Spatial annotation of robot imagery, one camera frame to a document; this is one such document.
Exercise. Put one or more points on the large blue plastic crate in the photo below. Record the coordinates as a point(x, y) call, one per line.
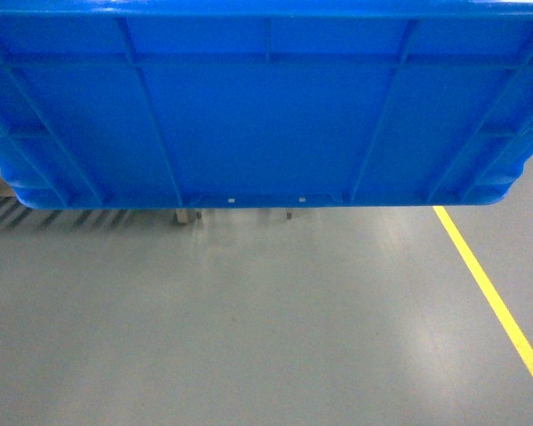
point(264, 104)

